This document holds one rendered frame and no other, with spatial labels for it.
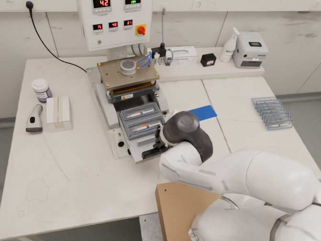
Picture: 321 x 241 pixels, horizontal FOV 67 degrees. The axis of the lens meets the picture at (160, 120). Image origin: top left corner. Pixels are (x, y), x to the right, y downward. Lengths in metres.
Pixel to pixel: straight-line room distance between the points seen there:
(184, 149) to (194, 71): 1.11
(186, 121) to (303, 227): 0.38
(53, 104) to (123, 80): 0.48
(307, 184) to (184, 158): 0.33
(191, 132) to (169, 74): 1.03
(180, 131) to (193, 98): 0.96
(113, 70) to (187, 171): 0.74
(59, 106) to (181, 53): 0.89
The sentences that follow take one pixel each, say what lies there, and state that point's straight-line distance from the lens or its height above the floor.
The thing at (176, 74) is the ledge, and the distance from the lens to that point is 1.72.
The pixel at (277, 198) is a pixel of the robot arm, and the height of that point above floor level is 1.51.
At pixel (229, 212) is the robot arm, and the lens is 0.75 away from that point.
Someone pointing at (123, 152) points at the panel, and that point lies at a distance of 1.33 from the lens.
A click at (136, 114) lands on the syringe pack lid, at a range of 1.19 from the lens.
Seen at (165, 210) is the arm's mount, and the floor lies 0.86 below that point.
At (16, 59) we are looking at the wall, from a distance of 2.00.
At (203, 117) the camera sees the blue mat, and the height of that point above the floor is 0.75.
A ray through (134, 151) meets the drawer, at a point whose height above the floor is 0.97.
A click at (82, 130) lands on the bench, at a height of 0.75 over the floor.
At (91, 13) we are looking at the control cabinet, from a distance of 1.17.
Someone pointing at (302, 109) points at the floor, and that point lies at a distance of 3.18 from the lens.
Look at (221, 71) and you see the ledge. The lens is 1.84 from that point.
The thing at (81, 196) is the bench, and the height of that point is 0.75.
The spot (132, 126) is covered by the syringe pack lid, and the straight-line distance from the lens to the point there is 1.14.
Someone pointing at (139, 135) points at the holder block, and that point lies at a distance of 1.13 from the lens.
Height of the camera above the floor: 1.95
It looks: 54 degrees down
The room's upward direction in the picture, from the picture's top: 11 degrees clockwise
